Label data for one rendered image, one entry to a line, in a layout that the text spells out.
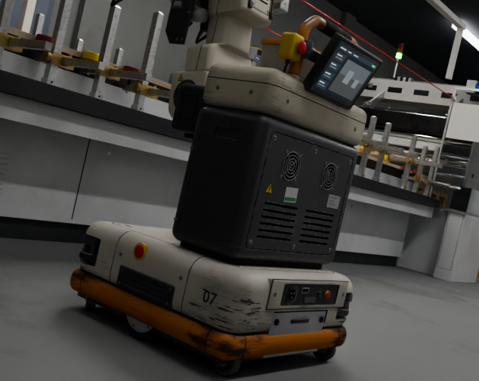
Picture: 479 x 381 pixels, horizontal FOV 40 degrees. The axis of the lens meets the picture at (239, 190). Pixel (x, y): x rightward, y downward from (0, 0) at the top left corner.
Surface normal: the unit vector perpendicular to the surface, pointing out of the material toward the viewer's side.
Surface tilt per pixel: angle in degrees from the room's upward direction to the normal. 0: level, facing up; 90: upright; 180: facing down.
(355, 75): 115
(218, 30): 90
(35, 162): 90
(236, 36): 82
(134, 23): 90
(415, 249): 90
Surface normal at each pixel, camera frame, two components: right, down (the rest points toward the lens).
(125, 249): -0.59, -0.22
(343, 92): 0.59, 0.58
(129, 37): 0.76, 0.19
